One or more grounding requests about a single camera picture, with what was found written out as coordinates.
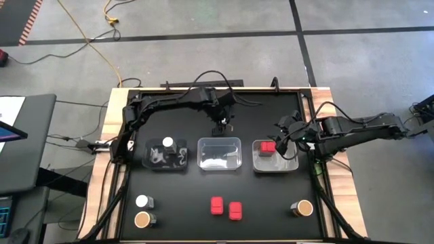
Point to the black table mat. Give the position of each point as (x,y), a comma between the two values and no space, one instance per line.
(183,220)

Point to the red and black device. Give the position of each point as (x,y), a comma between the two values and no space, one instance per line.
(3,57)

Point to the smoky clear plastic bin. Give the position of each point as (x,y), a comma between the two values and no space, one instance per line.
(173,164)

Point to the backlit keyboard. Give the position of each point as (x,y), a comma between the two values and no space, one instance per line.
(4,220)

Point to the red-lid smoked paprika tin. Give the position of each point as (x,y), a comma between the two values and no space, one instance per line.
(217,205)
(268,148)
(235,210)

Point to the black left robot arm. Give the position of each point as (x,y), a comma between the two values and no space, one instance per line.
(169,98)

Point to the black metal table frame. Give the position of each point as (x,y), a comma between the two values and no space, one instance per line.
(275,86)

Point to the white plastic bin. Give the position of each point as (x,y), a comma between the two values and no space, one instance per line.
(271,166)

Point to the tan-lid glass spice jar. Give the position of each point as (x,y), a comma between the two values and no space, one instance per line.
(142,219)
(305,208)

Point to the grey side desk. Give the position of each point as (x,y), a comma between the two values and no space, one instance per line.
(20,169)

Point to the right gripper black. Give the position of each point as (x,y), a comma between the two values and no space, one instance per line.
(295,132)

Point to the black floor mat striped edge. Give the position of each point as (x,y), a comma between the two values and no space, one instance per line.
(13,20)

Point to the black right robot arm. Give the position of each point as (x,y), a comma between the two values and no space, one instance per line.
(366,127)

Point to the white paper sheet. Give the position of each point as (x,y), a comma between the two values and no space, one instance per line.
(10,108)

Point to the tablet with lit screen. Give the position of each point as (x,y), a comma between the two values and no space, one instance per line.
(8,133)

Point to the black flat bar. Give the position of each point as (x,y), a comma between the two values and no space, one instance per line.
(176,84)

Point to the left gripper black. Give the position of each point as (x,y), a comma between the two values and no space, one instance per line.
(223,110)

